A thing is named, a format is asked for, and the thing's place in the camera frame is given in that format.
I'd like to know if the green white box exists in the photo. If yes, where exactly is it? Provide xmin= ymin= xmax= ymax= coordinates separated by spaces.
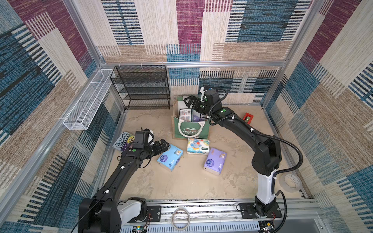
xmin=179 ymin=108 xmax=192 ymax=122

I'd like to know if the light blue tissue pack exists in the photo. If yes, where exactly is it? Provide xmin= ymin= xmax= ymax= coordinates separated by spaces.
xmin=157 ymin=145 xmax=184 ymax=172

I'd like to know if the green canvas Christmas bag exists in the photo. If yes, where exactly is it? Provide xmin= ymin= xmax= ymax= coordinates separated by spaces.
xmin=171 ymin=96 xmax=210 ymax=139

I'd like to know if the white cartoon tissue pack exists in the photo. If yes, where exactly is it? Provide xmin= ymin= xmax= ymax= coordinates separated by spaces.
xmin=187 ymin=138 xmax=210 ymax=155

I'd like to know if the purple tissue pack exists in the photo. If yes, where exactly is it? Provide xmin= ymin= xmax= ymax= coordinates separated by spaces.
xmin=204 ymin=148 xmax=227 ymax=176
xmin=192 ymin=115 xmax=204 ymax=122

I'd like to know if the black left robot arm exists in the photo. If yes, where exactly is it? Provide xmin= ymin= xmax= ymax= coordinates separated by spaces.
xmin=75 ymin=129 xmax=170 ymax=233

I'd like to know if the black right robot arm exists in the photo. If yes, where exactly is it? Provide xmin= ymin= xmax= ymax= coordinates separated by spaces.
xmin=183 ymin=88 xmax=282 ymax=217

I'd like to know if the colourful children's book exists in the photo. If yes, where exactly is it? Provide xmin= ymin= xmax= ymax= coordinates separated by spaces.
xmin=113 ymin=132 xmax=135 ymax=151

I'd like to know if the red tape dispenser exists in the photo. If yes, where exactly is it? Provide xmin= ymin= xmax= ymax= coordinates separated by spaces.
xmin=243 ymin=113 xmax=254 ymax=125

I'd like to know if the clear tape roll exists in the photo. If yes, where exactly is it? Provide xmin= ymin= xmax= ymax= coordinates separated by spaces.
xmin=278 ymin=173 xmax=303 ymax=193

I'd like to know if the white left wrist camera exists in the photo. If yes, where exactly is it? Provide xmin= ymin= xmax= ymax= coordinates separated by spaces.
xmin=144 ymin=129 xmax=154 ymax=145

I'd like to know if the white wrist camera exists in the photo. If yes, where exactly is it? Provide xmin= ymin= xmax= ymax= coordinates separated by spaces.
xmin=200 ymin=86 xmax=210 ymax=102
xmin=144 ymin=129 xmax=154 ymax=145

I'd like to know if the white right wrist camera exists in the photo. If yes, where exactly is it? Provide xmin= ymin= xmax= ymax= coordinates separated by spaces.
xmin=200 ymin=86 xmax=210 ymax=102

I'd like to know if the black wire shelf rack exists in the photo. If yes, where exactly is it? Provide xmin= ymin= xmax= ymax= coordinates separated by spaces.
xmin=111 ymin=65 xmax=171 ymax=110

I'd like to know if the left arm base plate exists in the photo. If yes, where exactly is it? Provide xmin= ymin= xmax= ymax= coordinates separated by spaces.
xmin=120 ymin=205 xmax=162 ymax=224

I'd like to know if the coiled white cable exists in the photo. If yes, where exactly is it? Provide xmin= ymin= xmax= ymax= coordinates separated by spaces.
xmin=171 ymin=207 xmax=191 ymax=231

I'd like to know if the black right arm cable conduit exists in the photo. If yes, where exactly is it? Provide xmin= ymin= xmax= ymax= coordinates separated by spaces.
xmin=206 ymin=88 xmax=304 ymax=233

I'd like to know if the white wire mesh basket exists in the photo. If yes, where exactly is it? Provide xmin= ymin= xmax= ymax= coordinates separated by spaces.
xmin=63 ymin=70 xmax=113 ymax=131

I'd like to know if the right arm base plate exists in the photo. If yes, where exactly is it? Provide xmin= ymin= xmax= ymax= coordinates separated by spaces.
xmin=236 ymin=202 xmax=283 ymax=219

